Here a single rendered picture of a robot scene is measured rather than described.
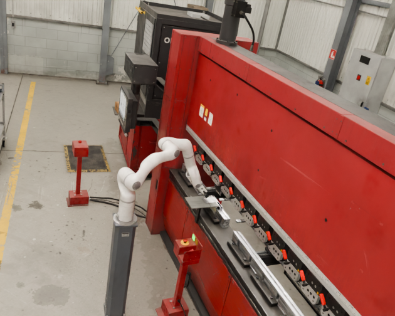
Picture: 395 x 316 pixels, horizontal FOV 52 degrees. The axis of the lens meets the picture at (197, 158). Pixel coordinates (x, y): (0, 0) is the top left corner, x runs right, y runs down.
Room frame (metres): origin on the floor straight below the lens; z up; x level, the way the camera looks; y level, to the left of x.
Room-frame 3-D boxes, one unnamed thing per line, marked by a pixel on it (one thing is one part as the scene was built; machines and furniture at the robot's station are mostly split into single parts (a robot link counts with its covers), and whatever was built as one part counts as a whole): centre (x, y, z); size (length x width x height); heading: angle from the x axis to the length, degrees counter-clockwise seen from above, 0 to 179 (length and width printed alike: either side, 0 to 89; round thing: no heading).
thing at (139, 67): (4.10, 0.76, 1.53); 0.51 x 0.25 x 0.85; 24
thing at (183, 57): (4.15, 0.04, 1.15); 0.85 x 0.25 x 2.30; 117
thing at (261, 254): (2.84, -0.85, 0.81); 0.64 x 0.08 x 0.14; 117
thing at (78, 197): (4.23, 1.37, 0.41); 0.25 x 0.20 x 0.83; 117
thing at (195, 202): (3.14, -0.11, 1.00); 0.26 x 0.18 x 0.01; 117
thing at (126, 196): (2.68, 0.49, 1.30); 0.19 x 0.12 x 0.24; 42
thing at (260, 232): (2.51, -0.59, 1.26); 0.15 x 0.09 x 0.17; 27
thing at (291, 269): (2.15, -0.77, 1.26); 0.15 x 0.09 x 0.17; 27
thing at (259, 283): (2.28, -0.65, 0.89); 0.30 x 0.05 x 0.03; 27
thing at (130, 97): (4.02, 0.82, 1.42); 0.45 x 0.12 x 0.36; 24
